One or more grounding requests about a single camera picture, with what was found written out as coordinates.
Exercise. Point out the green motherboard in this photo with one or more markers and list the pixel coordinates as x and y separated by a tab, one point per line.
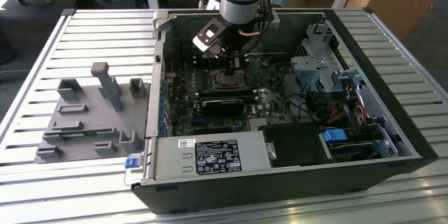
272	100

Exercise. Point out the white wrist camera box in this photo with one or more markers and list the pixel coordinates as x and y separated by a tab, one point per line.
209	33

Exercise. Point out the black graphics card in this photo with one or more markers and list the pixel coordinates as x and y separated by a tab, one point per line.
224	108

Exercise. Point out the grey power supply unit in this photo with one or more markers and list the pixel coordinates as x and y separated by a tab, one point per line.
174	161

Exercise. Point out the cpu socket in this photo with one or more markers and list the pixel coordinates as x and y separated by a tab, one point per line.
213	86

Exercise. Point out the blue disk carrier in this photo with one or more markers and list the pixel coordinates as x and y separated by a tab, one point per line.
334	136

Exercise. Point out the grey parts rack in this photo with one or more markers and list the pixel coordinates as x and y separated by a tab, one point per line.
101	129

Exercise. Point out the green ram stick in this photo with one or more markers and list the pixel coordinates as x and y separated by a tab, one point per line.
78	133

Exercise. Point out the black open pc case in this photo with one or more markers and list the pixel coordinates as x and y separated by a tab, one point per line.
280	192

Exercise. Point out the silver chipset heatsink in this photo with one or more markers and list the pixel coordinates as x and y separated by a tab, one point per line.
257	124

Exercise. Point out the silver drive cage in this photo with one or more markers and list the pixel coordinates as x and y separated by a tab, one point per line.
314	66

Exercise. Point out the blue case latch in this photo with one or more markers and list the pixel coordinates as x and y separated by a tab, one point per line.
132	162

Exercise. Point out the black plastic shroud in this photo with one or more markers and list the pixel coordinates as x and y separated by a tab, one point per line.
297	145

